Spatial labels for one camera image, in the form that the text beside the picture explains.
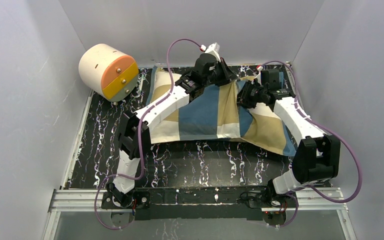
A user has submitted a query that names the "blue beige white pillowcase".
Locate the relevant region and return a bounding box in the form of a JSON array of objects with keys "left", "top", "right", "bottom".
[{"left": 150, "top": 76, "right": 296, "bottom": 157}]

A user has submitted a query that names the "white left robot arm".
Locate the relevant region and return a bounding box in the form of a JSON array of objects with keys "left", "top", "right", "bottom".
[{"left": 105, "top": 53, "right": 238, "bottom": 209}]

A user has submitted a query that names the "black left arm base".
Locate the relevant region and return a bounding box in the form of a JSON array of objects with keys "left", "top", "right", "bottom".
[{"left": 100, "top": 187, "right": 151, "bottom": 227}]

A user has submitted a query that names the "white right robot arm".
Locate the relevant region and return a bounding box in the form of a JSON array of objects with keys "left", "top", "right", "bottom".
[{"left": 236, "top": 69, "right": 341, "bottom": 200}]

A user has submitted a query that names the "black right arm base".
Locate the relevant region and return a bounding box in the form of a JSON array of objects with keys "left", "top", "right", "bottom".
[{"left": 236, "top": 186, "right": 299, "bottom": 229}]

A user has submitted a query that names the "round cream drawer cabinet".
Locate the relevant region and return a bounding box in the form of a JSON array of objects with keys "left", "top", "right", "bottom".
[{"left": 78, "top": 43, "right": 139, "bottom": 103}]

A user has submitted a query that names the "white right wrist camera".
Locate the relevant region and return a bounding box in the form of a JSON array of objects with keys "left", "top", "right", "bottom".
[{"left": 254, "top": 65, "right": 265, "bottom": 85}]

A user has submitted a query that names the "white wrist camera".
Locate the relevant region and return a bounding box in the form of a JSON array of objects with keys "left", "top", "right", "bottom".
[
  {"left": 254, "top": 65, "right": 265, "bottom": 85},
  {"left": 200, "top": 42, "right": 221, "bottom": 62}
]

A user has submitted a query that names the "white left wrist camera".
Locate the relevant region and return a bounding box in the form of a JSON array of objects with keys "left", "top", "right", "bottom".
[{"left": 200, "top": 42, "right": 221, "bottom": 62}]

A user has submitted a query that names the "aluminium table frame rail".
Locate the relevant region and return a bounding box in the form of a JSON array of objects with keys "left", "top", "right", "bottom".
[{"left": 41, "top": 61, "right": 359, "bottom": 240}]

